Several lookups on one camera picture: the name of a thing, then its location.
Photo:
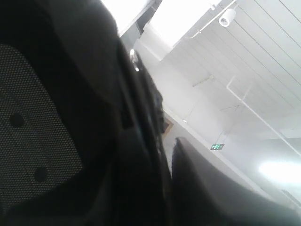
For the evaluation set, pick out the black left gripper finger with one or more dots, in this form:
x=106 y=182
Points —
x=205 y=196

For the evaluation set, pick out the black helmet with tinted visor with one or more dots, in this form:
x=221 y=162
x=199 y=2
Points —
x=80 y=121

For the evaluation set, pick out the green exit sign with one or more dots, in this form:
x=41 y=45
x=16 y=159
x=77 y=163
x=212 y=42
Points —
x=217 y=147

